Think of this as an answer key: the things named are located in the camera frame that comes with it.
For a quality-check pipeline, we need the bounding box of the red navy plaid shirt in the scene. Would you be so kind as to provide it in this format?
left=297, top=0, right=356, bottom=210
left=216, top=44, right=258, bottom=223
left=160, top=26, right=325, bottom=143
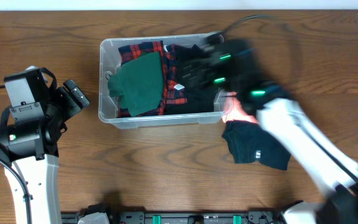
left=118, top=40, right=188, bottom=116

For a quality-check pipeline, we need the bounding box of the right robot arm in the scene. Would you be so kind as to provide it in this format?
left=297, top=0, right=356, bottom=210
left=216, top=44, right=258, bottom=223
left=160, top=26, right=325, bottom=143
left=177, top=32, right=358, bottom=223

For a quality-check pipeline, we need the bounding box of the dark teal folded garment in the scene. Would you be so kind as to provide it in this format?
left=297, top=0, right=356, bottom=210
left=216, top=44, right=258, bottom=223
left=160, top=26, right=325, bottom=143
left=222, top=121, right=291, bottom=170

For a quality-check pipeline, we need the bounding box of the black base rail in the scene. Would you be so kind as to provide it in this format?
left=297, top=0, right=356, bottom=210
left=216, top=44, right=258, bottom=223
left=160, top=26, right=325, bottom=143
left=62, top=203, right=284, bottom=224

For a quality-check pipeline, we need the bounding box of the black cable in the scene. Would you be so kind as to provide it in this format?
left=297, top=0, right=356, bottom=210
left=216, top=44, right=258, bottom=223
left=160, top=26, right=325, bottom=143
left=222, top=14, right=304, bottom=72
left=0, top=84, right=34, bottom=224

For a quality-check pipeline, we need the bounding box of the right black cable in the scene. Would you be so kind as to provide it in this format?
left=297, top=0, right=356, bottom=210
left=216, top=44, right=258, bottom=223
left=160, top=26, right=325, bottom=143
left=222, top=14, right=304, bottom=72

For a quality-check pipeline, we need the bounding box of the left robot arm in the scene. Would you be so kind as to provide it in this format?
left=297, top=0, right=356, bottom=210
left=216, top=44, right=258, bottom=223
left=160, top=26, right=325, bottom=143
left=0, top=67, right=90, bottom=223

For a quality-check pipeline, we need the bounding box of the coral pink folded garment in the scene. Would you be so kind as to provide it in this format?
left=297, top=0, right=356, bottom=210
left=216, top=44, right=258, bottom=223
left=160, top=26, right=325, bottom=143
left=221, top=92, right=258, bottom=124

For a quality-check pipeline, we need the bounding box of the clear plastic storage bin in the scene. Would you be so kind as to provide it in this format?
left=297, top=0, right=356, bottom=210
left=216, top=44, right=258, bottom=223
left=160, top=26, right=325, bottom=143
left=98, top=34, right=227, bottom=129

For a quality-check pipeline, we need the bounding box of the left black cable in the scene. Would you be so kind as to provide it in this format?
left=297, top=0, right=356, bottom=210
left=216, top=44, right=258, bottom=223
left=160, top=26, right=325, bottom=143
left=0, top=84, right=34, bottom=224

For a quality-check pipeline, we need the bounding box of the black garment white tag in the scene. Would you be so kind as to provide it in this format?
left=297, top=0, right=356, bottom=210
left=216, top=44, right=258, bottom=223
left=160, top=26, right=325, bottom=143
left=164, top=45, right=218, bottom=115

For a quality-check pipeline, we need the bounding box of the dark green garment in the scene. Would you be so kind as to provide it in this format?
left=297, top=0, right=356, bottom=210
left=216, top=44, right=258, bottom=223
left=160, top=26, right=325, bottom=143
left=108, top=52, right=164, bottom=116

